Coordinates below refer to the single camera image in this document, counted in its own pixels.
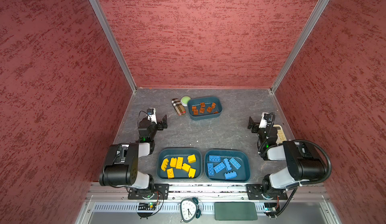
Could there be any yellow brick tall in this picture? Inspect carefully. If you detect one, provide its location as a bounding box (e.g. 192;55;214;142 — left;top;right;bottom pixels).
176;157;184;169

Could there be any blue brick thin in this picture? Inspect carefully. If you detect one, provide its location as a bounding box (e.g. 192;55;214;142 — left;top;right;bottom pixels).
209;155;221;163

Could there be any yellow brick bottom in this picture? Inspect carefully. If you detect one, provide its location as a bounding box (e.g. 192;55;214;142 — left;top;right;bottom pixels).
188;168;196;178

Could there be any blue brick long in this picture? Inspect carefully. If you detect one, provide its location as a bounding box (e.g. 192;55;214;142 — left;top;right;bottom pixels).
207;163;215;177

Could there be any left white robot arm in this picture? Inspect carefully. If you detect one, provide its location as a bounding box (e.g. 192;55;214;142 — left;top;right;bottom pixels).
99;115;168;199

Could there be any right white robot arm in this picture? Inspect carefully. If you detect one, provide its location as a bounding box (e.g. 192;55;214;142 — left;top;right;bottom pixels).
246;112;332;200

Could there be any front left teal bin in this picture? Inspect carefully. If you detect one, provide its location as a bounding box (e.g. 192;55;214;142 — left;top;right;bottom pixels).
156;148;203;180

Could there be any teal bin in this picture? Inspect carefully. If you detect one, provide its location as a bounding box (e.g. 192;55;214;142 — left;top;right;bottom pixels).
188;96;223;120
204;150;251;182
156;148;203;180

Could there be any green round ball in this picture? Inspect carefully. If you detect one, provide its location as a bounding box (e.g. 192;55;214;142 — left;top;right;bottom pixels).
181;96;191;106

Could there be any back teal bin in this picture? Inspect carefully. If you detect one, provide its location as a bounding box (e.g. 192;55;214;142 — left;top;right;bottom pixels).
188;96;223;120

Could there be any front right teal bin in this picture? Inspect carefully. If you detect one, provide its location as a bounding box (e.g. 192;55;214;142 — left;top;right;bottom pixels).
204;150;251;182

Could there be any right controller board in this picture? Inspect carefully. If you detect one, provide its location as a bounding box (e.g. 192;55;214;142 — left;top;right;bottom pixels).
263;202;280;213

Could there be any controller board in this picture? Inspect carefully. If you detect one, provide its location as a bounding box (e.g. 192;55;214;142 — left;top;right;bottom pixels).
263;202;280;213
137;202;157;212

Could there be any left controller board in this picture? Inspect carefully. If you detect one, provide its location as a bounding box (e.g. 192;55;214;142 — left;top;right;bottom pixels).
137;202;157;212

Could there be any white analog clock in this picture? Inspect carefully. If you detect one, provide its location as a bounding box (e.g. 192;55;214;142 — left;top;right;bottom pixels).
180;197;201;223

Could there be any dark green pad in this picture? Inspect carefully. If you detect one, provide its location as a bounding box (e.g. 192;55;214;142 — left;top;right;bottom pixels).
214;202;258;221

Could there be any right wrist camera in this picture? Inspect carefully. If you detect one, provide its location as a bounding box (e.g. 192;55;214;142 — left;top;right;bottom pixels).
259;112;269;128

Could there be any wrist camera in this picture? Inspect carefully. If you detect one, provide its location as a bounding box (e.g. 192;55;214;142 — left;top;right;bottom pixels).
146;108;157;124
259;112;269;128

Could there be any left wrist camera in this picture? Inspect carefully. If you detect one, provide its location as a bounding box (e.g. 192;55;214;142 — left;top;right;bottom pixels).
146;108;157;124

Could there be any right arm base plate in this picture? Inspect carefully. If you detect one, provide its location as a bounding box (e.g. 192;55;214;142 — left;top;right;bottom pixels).
246;184;288;201

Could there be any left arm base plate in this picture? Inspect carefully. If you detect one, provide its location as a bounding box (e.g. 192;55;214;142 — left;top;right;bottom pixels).
127;183;170;200

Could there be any aluminium front rail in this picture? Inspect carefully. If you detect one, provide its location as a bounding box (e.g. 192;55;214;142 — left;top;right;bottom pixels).
86;182;331;202

